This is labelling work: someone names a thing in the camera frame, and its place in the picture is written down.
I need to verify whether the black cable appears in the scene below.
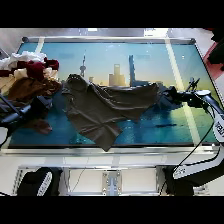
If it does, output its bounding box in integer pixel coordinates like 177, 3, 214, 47
159, 108, 216, 196

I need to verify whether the dark green T-shirt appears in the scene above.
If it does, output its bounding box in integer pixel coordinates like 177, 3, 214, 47
61, 73, 168, 153

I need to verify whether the silver frame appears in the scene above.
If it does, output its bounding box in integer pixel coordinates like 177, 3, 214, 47
0, 35, 224, 197

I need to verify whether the dark red garment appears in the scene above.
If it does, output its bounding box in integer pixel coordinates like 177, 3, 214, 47
0, 57, 61, 82

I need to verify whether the white garment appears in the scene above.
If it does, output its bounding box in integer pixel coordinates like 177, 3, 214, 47
0, 51, 48, 72

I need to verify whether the brown garment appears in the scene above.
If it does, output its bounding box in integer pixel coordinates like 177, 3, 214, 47
6, 76, 63, 135

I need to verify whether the beige garment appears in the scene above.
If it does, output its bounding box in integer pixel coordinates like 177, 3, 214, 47
0, 67, 60, 96

